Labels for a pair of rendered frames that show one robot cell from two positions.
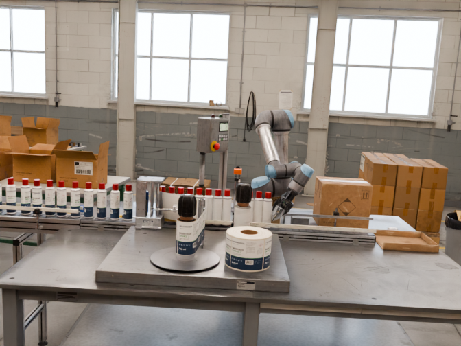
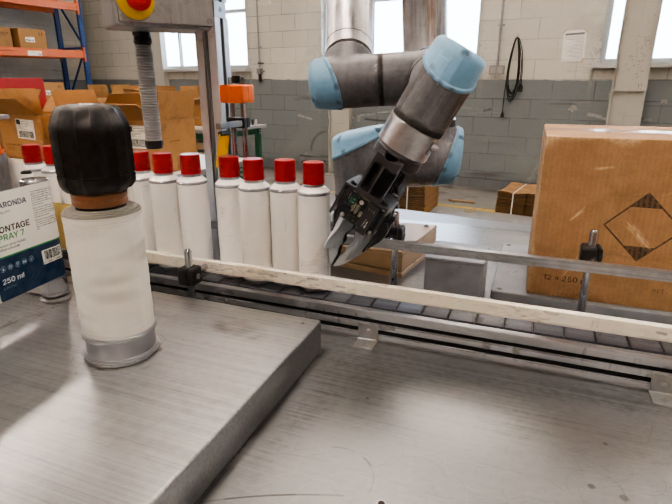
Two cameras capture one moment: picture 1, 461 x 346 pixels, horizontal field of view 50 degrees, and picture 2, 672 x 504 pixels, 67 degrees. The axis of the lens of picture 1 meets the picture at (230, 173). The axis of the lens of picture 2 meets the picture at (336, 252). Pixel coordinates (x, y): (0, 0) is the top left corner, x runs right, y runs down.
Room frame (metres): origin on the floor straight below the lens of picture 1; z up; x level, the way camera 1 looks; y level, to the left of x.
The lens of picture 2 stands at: (1.97, -0.52, 1.20)
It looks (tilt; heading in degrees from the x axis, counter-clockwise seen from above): 19 degrees down; 21
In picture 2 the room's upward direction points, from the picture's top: straight up
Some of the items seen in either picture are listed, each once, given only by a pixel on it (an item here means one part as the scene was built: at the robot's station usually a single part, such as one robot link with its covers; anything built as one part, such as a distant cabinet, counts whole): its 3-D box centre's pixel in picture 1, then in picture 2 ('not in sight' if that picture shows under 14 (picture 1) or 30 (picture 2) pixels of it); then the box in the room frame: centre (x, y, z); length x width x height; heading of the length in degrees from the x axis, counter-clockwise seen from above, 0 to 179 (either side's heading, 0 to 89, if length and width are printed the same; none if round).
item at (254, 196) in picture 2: (249, 209); (256, 220); (2.68, -0.11, 0.98); 0.05 x 0.05 x 0.20
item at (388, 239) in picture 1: (403, 240); not in sight; (2.68, -0.99, 0.85); 0.30 x 0.26 x 0.04; 89
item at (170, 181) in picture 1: (185, 192); (400, 191); (6.81, 0.62, 0.16); 0.65 x 0.54 x 0.32; 86
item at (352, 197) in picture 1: (341, 202); (626, 209); (2.97, -0.69, 0.99); 0.30 x 0.24 x 0.27; 90
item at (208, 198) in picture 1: (208, 206); (145, 208); (2.69, 0.12, 0.98); 0.05 x 0.05 x 0.20
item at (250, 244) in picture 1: (247, 248); not in sight; (2.09, -0.10, 0.95); 0.20 x 0.20 x 0.14
